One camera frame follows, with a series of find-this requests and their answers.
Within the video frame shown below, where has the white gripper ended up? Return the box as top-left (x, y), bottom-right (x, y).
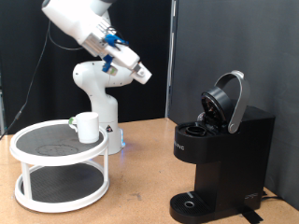
top-left (104, 45), bottom-right (148, 78)

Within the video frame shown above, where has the white mug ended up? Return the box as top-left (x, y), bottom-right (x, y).
top-left (68, 112), bottom-right (101, 145)

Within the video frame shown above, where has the white two-tier turntable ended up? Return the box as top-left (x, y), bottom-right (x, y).
top-left (9, 119), bottom-right (110, 214)

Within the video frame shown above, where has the black Keurig coffee machine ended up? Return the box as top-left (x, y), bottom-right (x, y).
top-left (169, 70), bottom-right (277, 224)

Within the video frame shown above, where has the grey metal pole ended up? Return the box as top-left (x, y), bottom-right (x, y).
top-left (164, 0), bottom-right (178, 119)

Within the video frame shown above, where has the black tape strip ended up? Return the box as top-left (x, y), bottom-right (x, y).
top-left (240, 208), bottom-right (264, 224)

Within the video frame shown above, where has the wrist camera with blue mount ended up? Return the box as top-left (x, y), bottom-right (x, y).
top-left (102, 55), bottom-right (120, 77)

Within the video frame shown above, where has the black camera cable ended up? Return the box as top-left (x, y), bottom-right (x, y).
top-left (0, 20), bottom-right (85, 139)

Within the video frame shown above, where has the grey metal post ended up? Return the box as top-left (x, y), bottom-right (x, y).
top-left (0, 74), bottom-right (7, 135)

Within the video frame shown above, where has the black power cord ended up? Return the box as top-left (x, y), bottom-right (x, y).
top-left (261, 190), bottom-right (283, 202)

